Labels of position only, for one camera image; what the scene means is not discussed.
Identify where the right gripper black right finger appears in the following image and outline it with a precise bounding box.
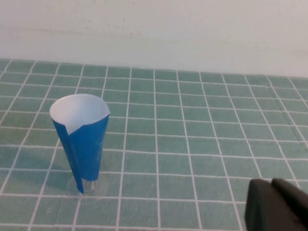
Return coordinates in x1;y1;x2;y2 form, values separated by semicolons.
271;178;308;231

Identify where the blue paper cone cup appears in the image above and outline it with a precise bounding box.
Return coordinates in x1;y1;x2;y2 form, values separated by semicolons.
49;93;111;197

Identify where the green grid mat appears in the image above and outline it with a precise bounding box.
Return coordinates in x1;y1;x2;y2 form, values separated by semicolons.
0;58;308;231

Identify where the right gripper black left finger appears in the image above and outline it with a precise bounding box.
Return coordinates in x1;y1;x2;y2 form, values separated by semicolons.
244;178;299;231

